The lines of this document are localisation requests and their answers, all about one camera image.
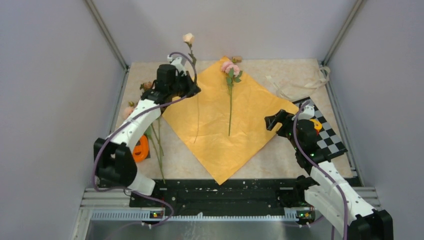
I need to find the black silver chessboard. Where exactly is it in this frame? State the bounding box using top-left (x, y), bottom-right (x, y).
top-left (292, 97), bottom-right (348, 159)

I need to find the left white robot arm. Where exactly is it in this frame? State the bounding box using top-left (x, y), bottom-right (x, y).
top-left (93, 63), bottom-right (200, 207)

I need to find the aluminium frame rail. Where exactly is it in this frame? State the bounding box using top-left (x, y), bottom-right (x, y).
top-left (71, 187), bottom-right (382, 240)

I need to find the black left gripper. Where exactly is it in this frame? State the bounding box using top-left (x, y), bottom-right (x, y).
top-left (168, 71), bottom-right (200, 99)

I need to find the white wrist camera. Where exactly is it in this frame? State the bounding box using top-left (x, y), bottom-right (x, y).
top-left (167, 55), bottom-right (187, 76)
top-left (297, 104), bottom-right (315, 120)

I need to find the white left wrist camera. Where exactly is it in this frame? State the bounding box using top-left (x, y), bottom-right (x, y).
top-left (167, 55), bottom-right (187, 76)

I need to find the orange yellow wrapping paper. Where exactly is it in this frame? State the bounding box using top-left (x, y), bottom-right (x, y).
top-left (162, 56), bottom-right (298, 185)

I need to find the pink brown rose stem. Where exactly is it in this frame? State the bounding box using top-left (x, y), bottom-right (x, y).
top-left (143, 118), bottom-right (166, 184)

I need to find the small wooden block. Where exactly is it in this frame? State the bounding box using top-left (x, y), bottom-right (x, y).
top-left (231, 56), bottom-right (243, 64)

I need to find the orange tape measure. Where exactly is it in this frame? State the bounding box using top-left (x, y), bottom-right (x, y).
top-left (132, 135), bottom-right (150, 163)

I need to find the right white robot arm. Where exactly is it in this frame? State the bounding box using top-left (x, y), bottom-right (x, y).
top-left (264, 106), bottom-right (394, 240)

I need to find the yellow traffic light toy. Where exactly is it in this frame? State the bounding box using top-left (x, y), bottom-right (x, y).
top-left (310, 118), bottom-right (323, 133)

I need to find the cream printed ribbon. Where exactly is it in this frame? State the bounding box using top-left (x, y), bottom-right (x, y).
top-left (265, 66), bottom-right (331, 102)

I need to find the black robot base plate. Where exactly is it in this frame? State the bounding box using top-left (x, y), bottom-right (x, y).
top-left (129, 178), bottom-right (362, 218)

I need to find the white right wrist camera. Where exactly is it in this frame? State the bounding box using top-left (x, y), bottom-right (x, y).
top-left (297, 104), bottom-right (315, 120)

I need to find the pink cream rose stem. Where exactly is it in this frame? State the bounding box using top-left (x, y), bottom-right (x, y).
top-left (139, 81), bottom-right (153, 93)

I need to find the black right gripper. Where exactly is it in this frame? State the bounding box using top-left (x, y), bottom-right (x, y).
top-left (265, 109), bottom-right (302, 151)

